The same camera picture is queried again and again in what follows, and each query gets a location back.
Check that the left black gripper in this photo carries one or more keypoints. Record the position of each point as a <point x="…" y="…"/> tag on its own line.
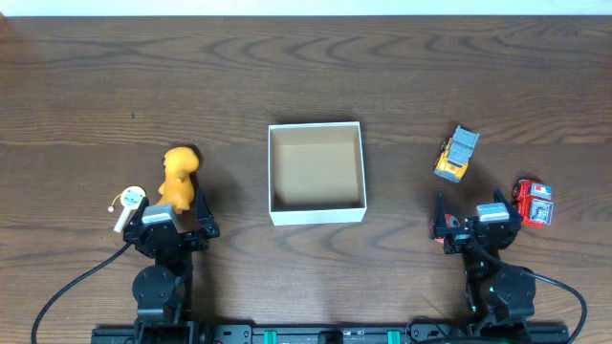
<point x="170" y="235"/>

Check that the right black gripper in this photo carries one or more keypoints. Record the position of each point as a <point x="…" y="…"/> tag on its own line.
<point x="459" y="238"/>

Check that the yellow grey dump truck toy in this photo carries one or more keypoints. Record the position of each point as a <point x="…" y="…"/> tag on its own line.
<point x="455" y="154"/>

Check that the red toy car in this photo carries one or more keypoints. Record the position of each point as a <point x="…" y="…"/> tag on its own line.
<point x="533" y="201"/>

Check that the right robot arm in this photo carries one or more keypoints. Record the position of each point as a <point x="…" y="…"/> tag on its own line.
<point x="501" y="296"/>

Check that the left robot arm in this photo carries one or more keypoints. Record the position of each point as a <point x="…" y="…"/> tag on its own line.
<point x="163" y="291"/>

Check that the red ball toy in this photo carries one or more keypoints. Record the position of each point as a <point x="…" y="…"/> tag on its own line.
<point x="451" y="222"/>

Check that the small rattle drum toy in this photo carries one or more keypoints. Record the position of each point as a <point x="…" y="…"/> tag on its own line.
<point x="130" y="199"/>

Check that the orange dinosaur toy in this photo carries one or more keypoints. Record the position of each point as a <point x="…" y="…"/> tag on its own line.
<point x="177" y="188"/>

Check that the white cardboard box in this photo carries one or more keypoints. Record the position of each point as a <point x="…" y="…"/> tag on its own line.
<point x="316" y="173"/>

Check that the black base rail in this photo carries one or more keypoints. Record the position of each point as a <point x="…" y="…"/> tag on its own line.
<point x="419" y="332"/>

